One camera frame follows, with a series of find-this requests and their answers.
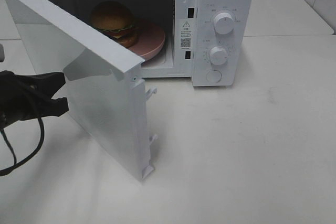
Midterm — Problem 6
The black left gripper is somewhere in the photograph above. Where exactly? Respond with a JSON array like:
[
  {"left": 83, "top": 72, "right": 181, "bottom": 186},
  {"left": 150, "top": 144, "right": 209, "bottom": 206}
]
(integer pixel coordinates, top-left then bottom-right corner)
[{"left": 1, "top": 70, "right": 69, "bottom": 130}]

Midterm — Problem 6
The white microwave door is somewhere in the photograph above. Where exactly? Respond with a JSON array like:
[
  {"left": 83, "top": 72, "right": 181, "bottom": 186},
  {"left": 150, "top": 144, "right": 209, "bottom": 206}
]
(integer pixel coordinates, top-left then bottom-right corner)
[{"left": 5, "top": 0, "right": 153, "bottom": 180}]

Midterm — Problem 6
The burger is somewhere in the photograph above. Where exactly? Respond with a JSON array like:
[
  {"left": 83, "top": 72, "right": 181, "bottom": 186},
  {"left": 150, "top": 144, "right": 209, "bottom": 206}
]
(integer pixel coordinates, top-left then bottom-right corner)
[{"left": 90, "top": 1, "right": 139, "bottom": 48}]

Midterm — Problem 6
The pink plate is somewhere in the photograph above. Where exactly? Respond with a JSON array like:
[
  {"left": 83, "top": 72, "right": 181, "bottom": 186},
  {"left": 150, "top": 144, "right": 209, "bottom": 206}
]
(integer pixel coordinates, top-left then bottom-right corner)
[{"left": 128, "top": 19, "right": 165, "bottom": 61}]

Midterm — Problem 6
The round white door release button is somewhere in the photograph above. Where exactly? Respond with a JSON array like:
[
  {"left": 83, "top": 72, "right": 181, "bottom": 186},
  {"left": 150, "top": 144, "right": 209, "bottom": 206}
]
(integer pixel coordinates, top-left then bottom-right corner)
[{"left": 206, "top": 70, "right": 222, "bottom": 83}]

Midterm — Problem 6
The white warning label sticker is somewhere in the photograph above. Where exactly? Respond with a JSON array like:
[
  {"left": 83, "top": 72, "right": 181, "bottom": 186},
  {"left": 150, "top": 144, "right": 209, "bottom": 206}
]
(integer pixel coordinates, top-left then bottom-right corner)
[{"left": 178, "top": 18, "right": 195, "bottom": 50}]

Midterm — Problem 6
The lower white microwave knob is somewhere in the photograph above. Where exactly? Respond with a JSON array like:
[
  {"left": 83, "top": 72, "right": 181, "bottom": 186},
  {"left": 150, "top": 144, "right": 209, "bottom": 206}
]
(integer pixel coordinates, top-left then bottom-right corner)
[{"left": 208, "top": 46, "right": 229, "bottom": 66}]

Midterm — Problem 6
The white microwave knob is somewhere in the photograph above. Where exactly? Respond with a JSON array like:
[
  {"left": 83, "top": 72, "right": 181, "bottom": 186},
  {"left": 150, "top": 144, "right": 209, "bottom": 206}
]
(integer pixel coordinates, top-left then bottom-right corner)
[
  {"left": 213, "top": 10, "right": 235, "bottom": 35},
  {"left": 208, "top": 46, "right": 229, "bottom": 66}
]

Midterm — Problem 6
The white microwave oven body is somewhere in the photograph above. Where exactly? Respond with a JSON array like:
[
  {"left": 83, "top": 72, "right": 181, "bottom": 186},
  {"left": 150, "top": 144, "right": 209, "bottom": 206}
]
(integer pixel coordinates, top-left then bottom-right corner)
[{"left": 48, "top": 0, "right": 251, "bottom": 87}]

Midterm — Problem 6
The upper white microwave knob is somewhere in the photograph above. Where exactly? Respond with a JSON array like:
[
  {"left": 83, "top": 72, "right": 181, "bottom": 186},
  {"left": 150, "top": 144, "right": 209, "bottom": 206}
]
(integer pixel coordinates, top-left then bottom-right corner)
[{"left": 213, "top": 10, "right": 235, "bottom": 35}]

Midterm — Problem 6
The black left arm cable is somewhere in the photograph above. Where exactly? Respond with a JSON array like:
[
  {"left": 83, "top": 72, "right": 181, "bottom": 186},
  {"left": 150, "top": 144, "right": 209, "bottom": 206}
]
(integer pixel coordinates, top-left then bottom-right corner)
[{"left": 0, "top": 77, "right": 45, "bottom": 177}]

